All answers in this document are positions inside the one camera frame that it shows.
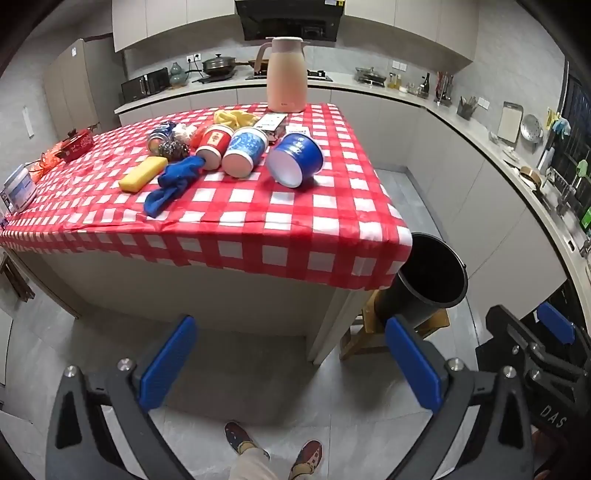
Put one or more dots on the green dish brush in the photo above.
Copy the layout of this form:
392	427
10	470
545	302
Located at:
584	167

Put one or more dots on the steel dish rack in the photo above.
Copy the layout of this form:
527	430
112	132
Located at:
561	189

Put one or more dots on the white paper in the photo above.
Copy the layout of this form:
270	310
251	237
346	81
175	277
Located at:
184	131

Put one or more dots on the small white device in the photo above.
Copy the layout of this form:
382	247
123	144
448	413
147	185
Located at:
18	189

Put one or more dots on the blue cloth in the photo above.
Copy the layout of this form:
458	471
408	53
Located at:
178	177

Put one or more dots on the green ceramic vase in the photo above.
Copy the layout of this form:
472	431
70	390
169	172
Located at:
178	76

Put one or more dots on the hanging rubber gloves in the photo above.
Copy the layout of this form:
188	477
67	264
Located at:
558	123

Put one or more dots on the white wall panel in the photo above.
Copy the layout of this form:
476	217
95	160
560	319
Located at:
27	122

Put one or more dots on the pink thermos jug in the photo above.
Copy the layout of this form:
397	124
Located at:
286	78

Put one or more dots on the black frying pan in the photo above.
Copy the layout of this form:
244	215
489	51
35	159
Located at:
254	64

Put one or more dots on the yellow plastic bag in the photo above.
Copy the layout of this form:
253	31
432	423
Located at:
235	117

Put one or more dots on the beige wall cabinets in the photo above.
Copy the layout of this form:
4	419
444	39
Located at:
184	18

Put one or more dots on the white box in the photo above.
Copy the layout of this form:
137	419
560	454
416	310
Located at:
272	123

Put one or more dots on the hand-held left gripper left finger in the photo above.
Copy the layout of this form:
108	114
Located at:
168	360

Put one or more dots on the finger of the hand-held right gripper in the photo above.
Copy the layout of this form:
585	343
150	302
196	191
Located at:
508	337
554	323

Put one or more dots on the steel wool scrubber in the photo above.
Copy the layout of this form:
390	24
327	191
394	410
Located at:
173	150

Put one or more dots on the person's right hand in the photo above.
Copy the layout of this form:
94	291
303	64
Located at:
540	457

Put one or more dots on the red electric pot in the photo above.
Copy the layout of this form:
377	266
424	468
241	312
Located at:
76	145

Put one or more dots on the utensil holder with chopsticks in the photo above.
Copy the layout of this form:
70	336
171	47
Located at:
444	90

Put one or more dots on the yellow sponge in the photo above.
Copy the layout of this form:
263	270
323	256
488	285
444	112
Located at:
141	174

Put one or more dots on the green bottle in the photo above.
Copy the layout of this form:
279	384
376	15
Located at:
586	219

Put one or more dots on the dark wine bottle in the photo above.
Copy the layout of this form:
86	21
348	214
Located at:
425	87

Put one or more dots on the yellow oil bottles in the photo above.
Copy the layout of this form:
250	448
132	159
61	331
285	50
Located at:
394	81

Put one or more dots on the red checked tablecloth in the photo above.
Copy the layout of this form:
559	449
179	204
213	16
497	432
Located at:
277	207

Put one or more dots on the dark lidded pot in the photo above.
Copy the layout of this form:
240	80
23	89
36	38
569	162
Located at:
219	64

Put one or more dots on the white pink carton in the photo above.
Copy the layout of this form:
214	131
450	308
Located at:
298	129

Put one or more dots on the grey refrigerator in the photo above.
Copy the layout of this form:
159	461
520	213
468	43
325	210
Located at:
74	83

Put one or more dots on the black trash bin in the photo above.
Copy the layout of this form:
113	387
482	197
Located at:
406	309

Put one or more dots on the white cutting board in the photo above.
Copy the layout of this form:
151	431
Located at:
510	122

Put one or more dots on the black range hood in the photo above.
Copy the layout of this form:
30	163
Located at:
286	21

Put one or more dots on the steel lidded pot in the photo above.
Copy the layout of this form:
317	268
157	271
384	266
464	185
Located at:
369	76

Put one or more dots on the blue paper cup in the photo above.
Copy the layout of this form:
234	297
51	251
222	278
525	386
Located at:
247	145

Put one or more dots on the red plastic bag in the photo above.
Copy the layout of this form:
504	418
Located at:
198	134

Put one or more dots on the grey kitchen counter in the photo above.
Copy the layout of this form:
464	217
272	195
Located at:
461	161

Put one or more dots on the blue drink can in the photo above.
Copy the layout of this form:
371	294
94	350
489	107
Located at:
159	138

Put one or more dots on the blue paper bowl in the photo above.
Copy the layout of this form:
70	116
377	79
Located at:
300	152

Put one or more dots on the gas stove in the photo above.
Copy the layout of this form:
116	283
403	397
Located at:
318	75

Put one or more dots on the dark knife holder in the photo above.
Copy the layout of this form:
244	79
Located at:
465	110

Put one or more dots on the person's left shoe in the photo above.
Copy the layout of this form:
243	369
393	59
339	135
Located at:
240	436

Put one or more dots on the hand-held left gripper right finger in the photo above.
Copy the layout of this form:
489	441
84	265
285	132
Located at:
413	364

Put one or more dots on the red paper cup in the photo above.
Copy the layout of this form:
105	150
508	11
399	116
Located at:
214	143

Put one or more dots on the dark wooden chair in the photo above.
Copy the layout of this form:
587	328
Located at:
16	281

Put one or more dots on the dark kitchen window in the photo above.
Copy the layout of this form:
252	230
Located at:
575	120

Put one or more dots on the round steel colander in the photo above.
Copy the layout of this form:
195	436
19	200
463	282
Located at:
531	130

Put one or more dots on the person's beige trouser leg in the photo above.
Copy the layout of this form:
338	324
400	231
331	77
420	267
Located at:
254	468

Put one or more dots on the black microwave oven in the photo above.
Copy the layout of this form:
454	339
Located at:
143	85

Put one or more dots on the wooden stool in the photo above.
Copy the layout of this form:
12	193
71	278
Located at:
360	341

